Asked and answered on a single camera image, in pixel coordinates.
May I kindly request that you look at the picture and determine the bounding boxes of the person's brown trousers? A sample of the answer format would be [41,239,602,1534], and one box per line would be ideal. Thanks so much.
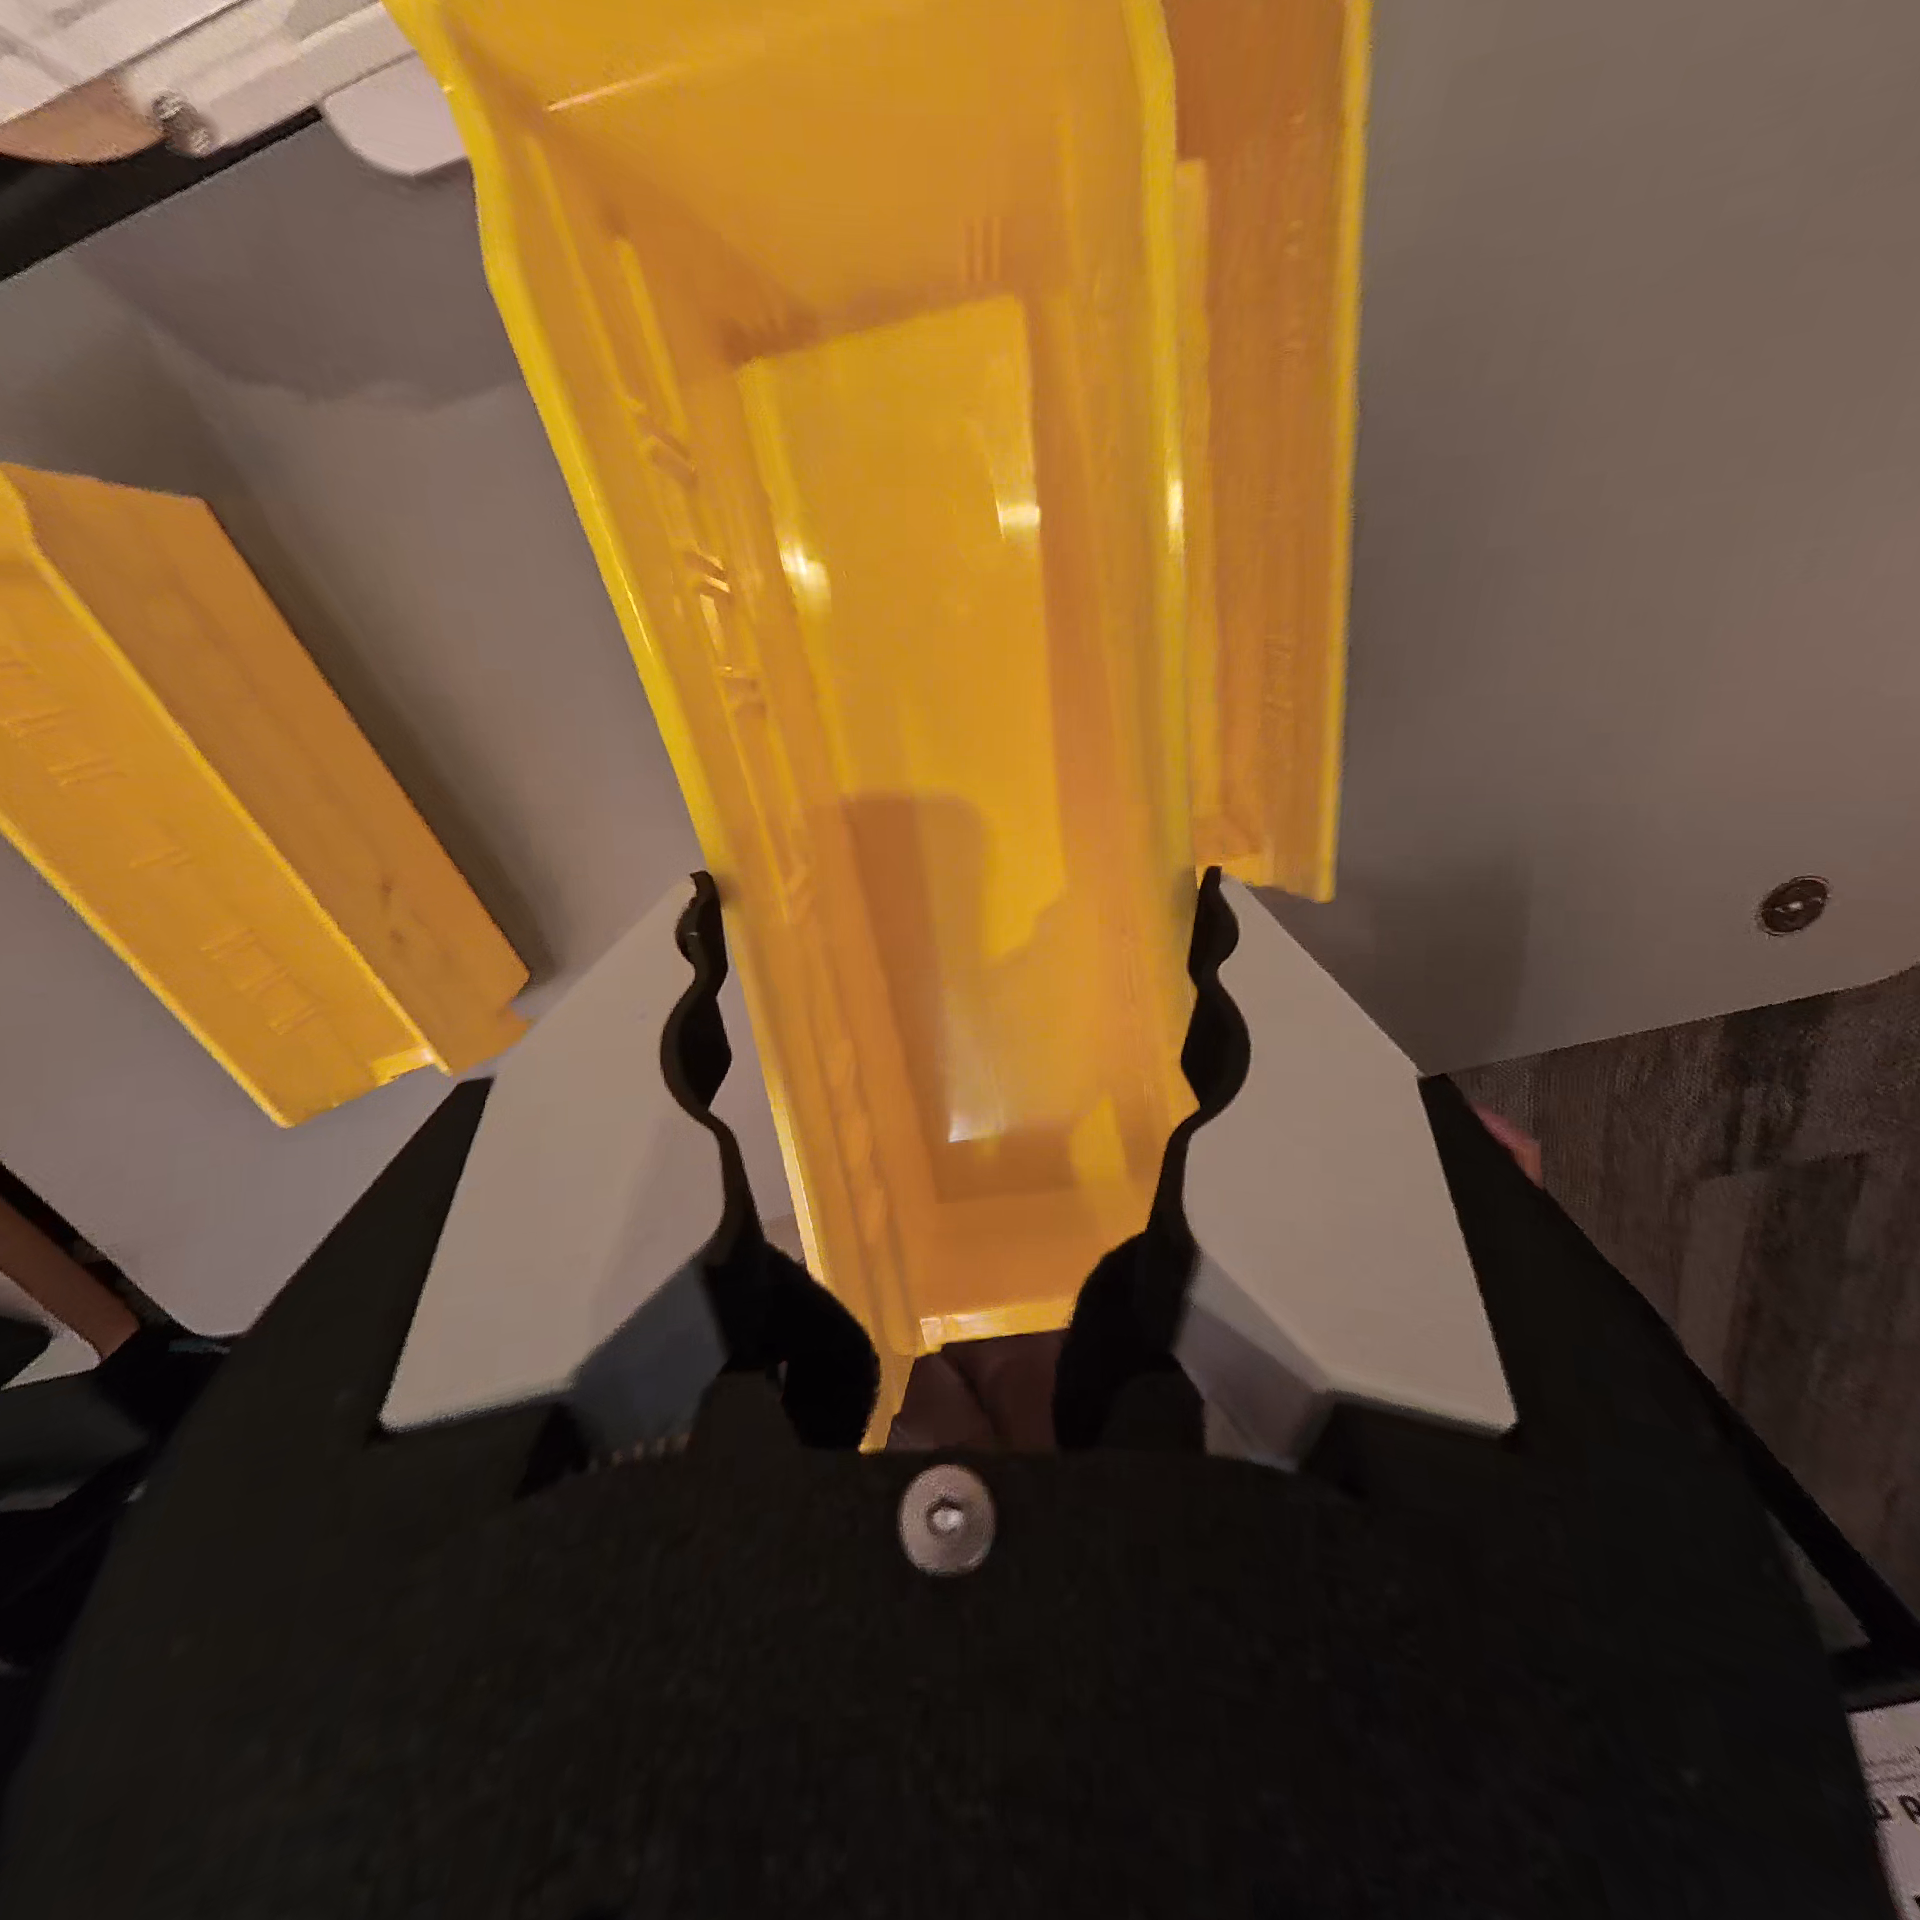
[896,1339,1082,1451]

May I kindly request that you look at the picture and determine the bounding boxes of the yellow plastic storage bin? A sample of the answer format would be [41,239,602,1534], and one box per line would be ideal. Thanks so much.
[0,463,531,1131]
[1162,0,1374,905]
[381,0,1206,1451]

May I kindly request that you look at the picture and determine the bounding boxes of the printed instruction sheet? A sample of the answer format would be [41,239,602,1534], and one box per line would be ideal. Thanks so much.
[0,0,166,125]

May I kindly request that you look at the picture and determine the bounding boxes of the grey desk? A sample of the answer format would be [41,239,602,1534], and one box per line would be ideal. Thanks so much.
[0,0,1920,1336]

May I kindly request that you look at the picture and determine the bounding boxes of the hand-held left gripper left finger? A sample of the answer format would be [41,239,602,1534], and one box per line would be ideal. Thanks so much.
[381,870,766,1451]

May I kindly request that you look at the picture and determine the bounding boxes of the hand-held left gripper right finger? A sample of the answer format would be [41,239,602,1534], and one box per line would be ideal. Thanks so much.
[1148,867,1516,1469]

